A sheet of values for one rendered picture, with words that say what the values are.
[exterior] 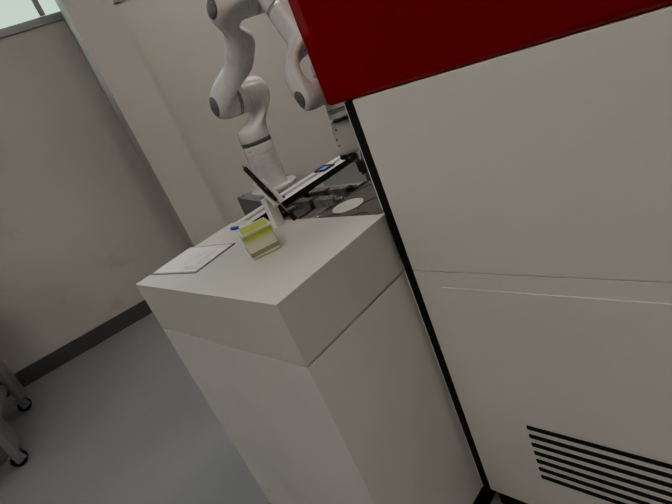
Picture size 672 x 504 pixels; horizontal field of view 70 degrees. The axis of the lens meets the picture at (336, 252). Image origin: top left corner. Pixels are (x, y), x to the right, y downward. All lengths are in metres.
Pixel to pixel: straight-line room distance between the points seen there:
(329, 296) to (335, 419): 0.25
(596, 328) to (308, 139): 3.82
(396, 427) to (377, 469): 0.10
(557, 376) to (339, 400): 0.45
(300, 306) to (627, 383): 0.62
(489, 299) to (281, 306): 0.44
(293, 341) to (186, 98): 3.44
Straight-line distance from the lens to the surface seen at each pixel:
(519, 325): 1.07
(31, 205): 4.05
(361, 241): 1.02
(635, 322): 0.97
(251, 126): 1.91
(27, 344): 4.24
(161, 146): 3.86
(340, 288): 0.98
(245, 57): 1.77
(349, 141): 1.41
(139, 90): 3.87
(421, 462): 1.31
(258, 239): 1.12
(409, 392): 1.20
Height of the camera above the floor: 1.32
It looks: 21 degrees down
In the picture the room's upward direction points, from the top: 23 degrees counter-clockwise
